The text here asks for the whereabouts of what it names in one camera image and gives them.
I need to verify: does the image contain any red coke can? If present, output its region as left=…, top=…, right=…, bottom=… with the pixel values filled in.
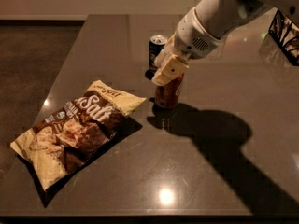
left=155, top=75, right=184, bottom=109

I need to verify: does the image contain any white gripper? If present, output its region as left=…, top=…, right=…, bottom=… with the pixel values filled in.
left=151, top=7, right=224, bottom=86

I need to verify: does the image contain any black patterned box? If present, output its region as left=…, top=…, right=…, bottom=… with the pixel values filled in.
left=268, top=10, right=299, bottom=67

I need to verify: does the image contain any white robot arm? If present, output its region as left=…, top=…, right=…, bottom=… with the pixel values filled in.
left=152, top=0, right=299, bottom=86

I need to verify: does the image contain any dark blue soda can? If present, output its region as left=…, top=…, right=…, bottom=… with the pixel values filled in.
left=149, top=35, right=168, bottom=72

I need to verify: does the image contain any brown and cream chip bag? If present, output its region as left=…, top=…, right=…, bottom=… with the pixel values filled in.
left=9, top=79, right=147, bottom=191

